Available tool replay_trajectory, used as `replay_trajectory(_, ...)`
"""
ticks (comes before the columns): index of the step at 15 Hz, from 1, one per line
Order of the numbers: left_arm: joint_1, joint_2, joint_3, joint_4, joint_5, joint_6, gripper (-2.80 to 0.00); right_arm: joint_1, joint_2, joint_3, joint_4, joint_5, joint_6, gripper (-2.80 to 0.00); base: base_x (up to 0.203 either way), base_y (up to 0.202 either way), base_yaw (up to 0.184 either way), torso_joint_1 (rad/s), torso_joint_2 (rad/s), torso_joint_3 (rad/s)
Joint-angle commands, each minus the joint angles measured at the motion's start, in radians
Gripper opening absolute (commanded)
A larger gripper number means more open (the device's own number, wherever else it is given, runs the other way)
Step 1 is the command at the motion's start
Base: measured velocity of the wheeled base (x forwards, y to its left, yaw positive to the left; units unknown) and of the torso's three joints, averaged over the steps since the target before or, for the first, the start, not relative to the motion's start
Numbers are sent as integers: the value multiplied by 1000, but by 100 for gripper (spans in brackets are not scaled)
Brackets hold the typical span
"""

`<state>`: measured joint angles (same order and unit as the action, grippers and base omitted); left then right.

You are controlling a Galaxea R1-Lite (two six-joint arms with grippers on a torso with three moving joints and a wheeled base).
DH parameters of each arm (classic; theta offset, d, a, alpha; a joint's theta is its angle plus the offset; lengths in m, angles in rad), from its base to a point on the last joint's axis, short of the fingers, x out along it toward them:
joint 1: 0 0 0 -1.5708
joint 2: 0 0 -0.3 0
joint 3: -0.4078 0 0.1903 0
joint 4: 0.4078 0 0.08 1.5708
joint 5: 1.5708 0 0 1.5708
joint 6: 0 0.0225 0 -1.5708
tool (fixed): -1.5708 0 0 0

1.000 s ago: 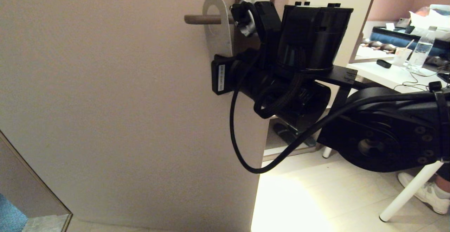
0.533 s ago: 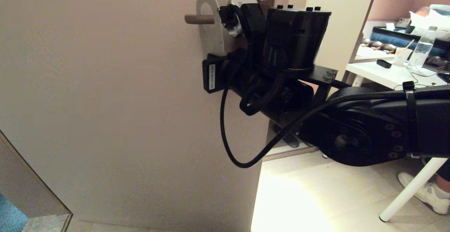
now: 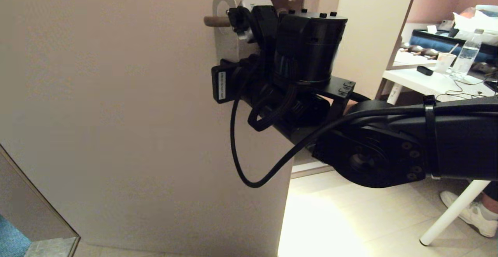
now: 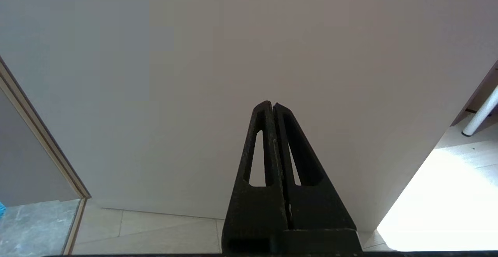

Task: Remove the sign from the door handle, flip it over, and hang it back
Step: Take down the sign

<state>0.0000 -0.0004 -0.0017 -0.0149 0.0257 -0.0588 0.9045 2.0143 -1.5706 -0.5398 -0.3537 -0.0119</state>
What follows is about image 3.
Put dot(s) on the leg in black trousers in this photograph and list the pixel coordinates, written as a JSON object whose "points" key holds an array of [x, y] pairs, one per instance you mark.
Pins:
{"points": [[492, 190]]}

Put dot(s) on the cream bench cabinet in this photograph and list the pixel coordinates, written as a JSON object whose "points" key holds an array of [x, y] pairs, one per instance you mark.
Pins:
{"points": [[369, 35]]}

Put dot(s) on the white plastic bag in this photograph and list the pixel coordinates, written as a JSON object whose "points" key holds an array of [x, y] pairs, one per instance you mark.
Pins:
{"points": [[476, 21]]}

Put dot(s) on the beige door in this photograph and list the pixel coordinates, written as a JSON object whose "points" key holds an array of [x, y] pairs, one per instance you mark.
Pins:
{"points": [[116, 113]]}

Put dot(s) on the clear plastic water bottle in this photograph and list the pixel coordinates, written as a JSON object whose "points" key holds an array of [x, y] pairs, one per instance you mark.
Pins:
{"points": [[465, 58]]}

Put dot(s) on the white sneaker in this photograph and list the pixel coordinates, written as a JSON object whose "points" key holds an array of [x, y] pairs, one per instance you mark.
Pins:
{"points": [[472, 216]]}

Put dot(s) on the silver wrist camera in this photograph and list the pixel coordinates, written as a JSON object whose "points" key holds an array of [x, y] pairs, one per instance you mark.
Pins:
{"points": [[255, 3]]}

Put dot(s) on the do-not-disturb door hanger sign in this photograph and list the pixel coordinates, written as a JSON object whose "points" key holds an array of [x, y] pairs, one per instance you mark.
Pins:
{"points": [[225, 46]]}

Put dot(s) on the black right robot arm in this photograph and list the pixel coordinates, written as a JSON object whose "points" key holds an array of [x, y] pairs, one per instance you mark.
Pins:
{"points": [[447, 140]]}

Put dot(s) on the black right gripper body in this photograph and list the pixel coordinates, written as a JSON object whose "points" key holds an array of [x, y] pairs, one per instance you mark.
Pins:
{"points": [[223, 81]]}

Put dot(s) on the small black case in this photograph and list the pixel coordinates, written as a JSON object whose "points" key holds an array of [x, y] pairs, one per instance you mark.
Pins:
{"points": [[424, 70]]}

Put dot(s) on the dark blue bag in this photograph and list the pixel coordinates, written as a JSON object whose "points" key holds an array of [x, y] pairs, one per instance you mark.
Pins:
{"points": [[432, 41]]}

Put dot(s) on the white table with round legs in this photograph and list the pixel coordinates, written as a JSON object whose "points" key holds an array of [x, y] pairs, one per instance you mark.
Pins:
{"points": [[428, 83]]}

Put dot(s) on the white paper cup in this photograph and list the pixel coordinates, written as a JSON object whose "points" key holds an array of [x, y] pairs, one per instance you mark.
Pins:
{"points": [[443, 63]]}

